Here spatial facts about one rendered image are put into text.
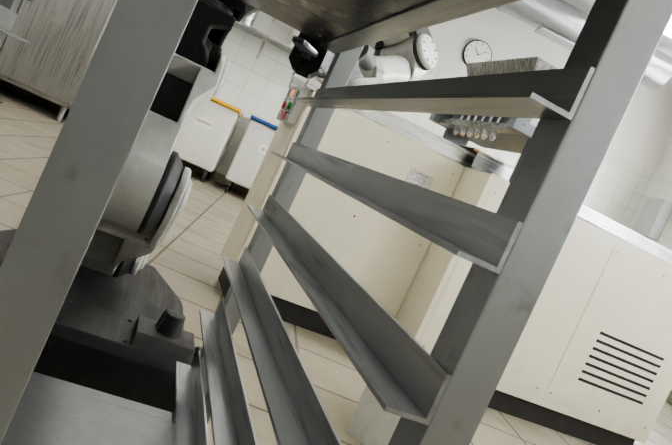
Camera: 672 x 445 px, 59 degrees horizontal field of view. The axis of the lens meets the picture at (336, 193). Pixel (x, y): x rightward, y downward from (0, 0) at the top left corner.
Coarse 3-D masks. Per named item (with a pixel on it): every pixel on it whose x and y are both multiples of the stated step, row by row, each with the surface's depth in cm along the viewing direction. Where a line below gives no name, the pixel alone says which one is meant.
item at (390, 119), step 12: (312, 84) 216; (384, 120) 226; (396, 120) 227; (408, 120) 228; (408, 132) 229; (420, 132) 231; (432, 132) 232; (432, 144) 233; (444, 144) 234; (456, 156) 237; (468, 156) 238
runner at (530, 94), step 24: (528, 72) 37; (552, 72) 35; (576, 72) 32; (336, 96) 79; (360, 96) 59; (384, 96) 53; (408, 96) 47; (432, 96) 43; (456, 96) 39; (480, 96) 36; (504, 96) 33; (528, 96) 31; (552, 96) 34; (576, 96) 32
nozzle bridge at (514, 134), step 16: (448, 128) 287; (480, 128) 249; (496, 128) 235; (512, 128) 220; (528, 128) 221; (464, 144) 290; (480, 144) 291; (496, 144) 270; (512, 144) 252; (512, 176) 225
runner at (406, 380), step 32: (288, 224) 75; (288, 256) 63; (320, 256) 59; (320, 288) 54; (352, 288) 48; (352, 320) 46; (384, 320) 41; (352, 352) 38; (384, 352) 39; (416, 352) 36; (384, 384) 35; (416, 384) 34; (416, 416) 32
